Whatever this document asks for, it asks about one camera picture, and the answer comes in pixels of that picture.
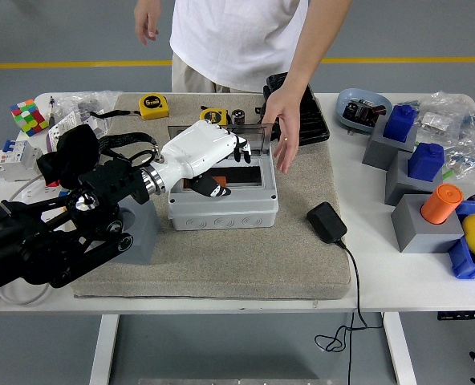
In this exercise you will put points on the black table control panel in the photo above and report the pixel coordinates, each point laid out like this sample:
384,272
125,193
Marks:
462,315

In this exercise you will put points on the black glossy pedal device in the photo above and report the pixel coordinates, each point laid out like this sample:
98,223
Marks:
313,120

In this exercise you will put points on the clear plastic bag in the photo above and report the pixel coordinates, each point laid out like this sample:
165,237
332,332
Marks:
83,102

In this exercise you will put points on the small black cylinder capacitor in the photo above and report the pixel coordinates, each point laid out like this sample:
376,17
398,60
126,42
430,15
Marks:
238,116

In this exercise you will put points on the orange cylinder battery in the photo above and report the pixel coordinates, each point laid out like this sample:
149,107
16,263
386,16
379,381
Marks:
218,180
442,202

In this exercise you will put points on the colourful puzzle cube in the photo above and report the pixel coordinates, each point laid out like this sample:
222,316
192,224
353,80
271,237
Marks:
29,117

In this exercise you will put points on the yellow square tape measure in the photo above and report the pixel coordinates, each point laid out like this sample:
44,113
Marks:
154,106

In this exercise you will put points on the black power adapter plug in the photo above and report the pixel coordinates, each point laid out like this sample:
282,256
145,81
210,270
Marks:
326,221

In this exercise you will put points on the person's left forearm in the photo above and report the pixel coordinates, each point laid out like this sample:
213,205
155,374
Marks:
317,44

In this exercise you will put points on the grey junction box with lid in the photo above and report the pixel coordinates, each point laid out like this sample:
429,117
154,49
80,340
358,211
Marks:
223,216

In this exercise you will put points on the yellow round-faced tape measure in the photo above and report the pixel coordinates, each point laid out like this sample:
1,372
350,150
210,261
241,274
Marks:
215,114

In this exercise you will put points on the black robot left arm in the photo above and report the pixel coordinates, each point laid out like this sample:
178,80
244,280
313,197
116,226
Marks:
61,240

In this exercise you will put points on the person's left hand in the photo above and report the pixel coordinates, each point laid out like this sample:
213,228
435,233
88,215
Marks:
287,120

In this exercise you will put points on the small bag of white parts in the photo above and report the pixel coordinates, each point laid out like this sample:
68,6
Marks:
434,121

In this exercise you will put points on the person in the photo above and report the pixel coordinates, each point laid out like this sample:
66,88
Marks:
237,36

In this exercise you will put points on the white table leg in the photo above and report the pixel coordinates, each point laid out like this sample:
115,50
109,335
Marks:
400,349
103,349

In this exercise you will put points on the thin pen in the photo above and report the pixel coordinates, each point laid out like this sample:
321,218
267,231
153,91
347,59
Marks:
52,114

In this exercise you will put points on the white circuit breaker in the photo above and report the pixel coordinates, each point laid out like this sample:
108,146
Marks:
15,160

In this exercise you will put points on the grey block holder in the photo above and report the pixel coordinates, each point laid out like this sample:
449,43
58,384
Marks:
402,186
378,150

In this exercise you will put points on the person's right hand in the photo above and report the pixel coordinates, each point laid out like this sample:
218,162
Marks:
146,22

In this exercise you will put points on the grey block with round hole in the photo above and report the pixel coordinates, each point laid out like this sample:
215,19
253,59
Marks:
145,236
416,236

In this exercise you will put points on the grey-brown mat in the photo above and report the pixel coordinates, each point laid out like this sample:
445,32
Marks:
229,264

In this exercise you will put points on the clear plastic parts bags pile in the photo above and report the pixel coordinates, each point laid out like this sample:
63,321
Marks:
470,136

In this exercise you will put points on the blue plastic block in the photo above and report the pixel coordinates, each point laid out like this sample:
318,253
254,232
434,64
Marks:
400,122
426,162

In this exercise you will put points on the dark electronic parts pile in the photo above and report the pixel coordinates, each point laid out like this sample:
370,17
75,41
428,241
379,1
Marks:
362,112

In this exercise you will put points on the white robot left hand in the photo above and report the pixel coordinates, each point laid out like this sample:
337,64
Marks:
197,148

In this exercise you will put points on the blue plastic bin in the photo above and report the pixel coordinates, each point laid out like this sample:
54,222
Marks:
464,264

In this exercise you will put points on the person's right forearm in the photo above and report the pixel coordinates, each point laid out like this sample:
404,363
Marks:
148,3

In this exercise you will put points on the light blue bowl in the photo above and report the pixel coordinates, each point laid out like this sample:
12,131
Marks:
356,94

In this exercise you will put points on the white label packet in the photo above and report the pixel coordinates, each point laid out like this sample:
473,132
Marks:
61,128

